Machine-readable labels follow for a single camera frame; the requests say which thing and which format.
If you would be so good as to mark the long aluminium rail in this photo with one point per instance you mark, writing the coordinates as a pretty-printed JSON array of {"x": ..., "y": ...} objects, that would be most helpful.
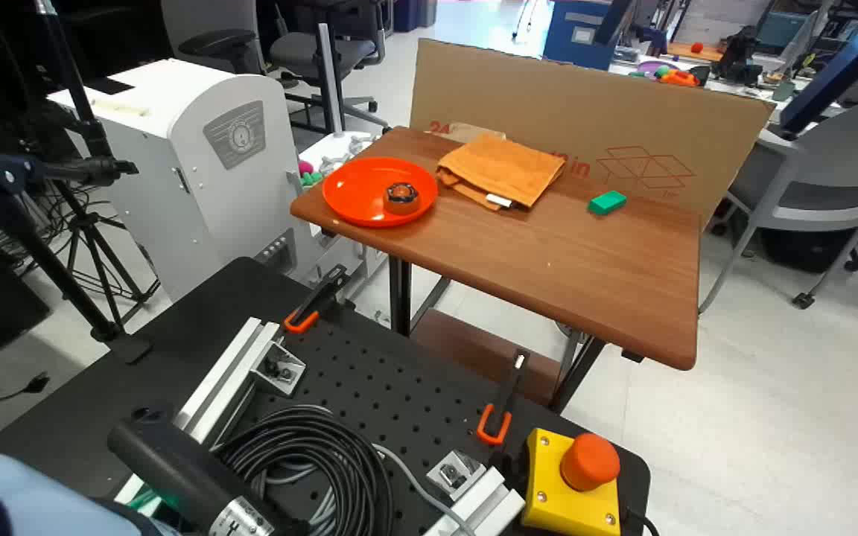
[{"x": 225, "y": 381}]

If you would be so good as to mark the small brown bowl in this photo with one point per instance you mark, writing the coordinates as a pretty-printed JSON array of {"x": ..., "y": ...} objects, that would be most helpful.
[{"x": 399, "y": 195}]

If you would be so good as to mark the white machine cabinet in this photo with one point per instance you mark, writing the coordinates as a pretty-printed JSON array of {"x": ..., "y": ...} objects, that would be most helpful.
[{"x": 180, "y": 168}]

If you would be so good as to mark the light blue robot base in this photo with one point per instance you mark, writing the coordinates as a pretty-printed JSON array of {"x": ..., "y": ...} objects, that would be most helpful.
[{"x": 21, "y": 494}]

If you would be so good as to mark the black tripod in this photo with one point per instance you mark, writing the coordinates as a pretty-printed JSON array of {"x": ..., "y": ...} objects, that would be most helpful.
[{"x": 43, "y": 173}]

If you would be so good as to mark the orange black clamp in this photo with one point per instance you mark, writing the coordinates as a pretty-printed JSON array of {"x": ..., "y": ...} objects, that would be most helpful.
[
  {"x": 312, "y": 302},
  {"x": 501, "y": 407}
]

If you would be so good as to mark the black perforated mounting board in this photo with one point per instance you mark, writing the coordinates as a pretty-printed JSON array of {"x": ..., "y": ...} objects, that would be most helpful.
[{"x": 380, "y": 366}]

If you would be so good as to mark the wooden table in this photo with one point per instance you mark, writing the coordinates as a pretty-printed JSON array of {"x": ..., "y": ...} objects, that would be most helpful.
[{"x": 566, "y": 268}]

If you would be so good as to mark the short aluminium rail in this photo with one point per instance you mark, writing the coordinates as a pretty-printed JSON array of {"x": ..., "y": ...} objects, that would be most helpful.
[{"x": 484, "y": 506}]

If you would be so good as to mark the black office chair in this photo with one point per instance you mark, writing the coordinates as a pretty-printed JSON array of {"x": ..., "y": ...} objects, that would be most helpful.
[{"x": 320, "y": 46}]

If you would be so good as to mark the white box with colourful items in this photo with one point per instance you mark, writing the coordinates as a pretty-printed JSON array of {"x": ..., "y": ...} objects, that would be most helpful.
[{"x": 335, "y": 152}]

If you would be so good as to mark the blue bin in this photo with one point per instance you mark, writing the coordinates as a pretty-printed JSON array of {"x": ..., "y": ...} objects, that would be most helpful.
[{"x": 578, "y": 30}]

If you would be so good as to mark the yellow emergency stop button box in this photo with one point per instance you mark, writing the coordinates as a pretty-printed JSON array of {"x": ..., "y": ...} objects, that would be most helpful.
[{"x": 562, "y": 494}]

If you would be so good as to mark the grey chair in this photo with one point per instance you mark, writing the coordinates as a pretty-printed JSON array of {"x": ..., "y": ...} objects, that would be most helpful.
[{"x": 834, "y": 168}]

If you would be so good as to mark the orange round plate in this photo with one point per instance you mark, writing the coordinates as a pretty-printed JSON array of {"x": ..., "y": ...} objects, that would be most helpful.
[{"x": 358, "y": 188}]

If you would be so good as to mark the tan folded cloth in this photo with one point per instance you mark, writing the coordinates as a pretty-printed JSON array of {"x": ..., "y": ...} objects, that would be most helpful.
[{"x": 504, "y": 168}]

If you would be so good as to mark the cardboard panel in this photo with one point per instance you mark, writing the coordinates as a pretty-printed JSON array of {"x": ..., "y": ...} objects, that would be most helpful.
[{"x": 550, "y": 104}]

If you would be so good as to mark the grey metal pole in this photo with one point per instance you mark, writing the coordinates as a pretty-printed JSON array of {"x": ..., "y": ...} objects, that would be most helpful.
[{"x": 329, "y": 78}]

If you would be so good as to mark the green block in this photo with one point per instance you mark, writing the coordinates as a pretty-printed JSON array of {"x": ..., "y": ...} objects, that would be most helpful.
[{"x": 606, "y": 204}]

